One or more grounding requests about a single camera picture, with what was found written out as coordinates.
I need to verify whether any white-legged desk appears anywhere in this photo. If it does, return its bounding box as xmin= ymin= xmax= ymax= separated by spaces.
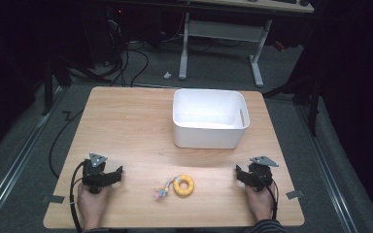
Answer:
xmin=178 ymin=0 xmax=315 ymax=88

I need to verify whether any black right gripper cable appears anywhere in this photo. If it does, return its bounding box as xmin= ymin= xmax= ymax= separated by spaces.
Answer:
xmin=254 ymin=170 xmax=279 ymax=221

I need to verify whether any grey tape piece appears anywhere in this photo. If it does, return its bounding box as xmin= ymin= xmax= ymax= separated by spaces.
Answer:
xmin=41 ymin=193 xmax=66 ymax=205
xmin=286 ymin=189 xmax=305 ymax=200

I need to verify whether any black stand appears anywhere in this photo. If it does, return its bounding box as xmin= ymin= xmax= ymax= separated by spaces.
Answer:
xmin=40 ymin=54 xmax=74 ymax=117
xmin=262 ymin=57 xmax=322 ymax=138

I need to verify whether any yellow ring rope toy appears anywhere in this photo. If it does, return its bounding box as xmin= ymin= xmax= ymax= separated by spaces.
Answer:
xmin=153 ymin=174 xmax=195 ymax=201

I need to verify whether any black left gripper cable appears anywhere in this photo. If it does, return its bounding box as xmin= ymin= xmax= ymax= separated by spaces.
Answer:
xmin=69 ymin=160 xmax=86 ymax=233

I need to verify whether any metal floor rail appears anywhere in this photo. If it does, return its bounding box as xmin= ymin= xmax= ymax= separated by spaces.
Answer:
xmin=0 ymin=86 xmax=66 ymax=229
xmin=295 ymin=105 xmax=359 ymax=233

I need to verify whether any person's left hand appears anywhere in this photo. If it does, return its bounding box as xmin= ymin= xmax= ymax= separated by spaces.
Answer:
xmin=76 ymin=183 xmax=112 ymax=224

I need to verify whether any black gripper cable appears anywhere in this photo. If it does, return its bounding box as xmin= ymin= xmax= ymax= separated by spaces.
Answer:
xmin=254 ymin=170 xmax=279 ymax=221
xmin=69 ymin=160 xmax=86 ymax=233

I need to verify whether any person's right hand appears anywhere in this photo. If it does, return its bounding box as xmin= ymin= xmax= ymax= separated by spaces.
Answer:
xmin=244 ymin=182 xmax=277 ymax=221

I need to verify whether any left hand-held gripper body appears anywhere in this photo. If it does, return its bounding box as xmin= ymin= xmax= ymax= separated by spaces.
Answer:
xmin=82 ymin=152 xmax=109 ymax=195

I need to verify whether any dark computer tower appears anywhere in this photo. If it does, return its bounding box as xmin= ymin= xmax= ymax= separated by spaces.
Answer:
xmin=79 ymin=3 xmax=129 ymax=70

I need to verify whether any bundle of black cables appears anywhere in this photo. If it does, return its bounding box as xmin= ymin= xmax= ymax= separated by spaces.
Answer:
xmin=93 ymin=9 xmax=151 ymax=88

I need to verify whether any black floor cable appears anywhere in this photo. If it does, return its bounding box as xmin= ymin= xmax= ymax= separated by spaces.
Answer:
xmin=48 ymin=110 xmax=85 ymax=180

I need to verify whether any white plastic bin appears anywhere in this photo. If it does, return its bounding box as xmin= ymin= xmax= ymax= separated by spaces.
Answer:
xmin=172 ymin=87 xmax=251 ymax=150

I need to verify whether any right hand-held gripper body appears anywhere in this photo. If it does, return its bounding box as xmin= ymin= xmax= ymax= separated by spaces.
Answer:
xmin=247 ymin=155 xmax=280 ymax=192

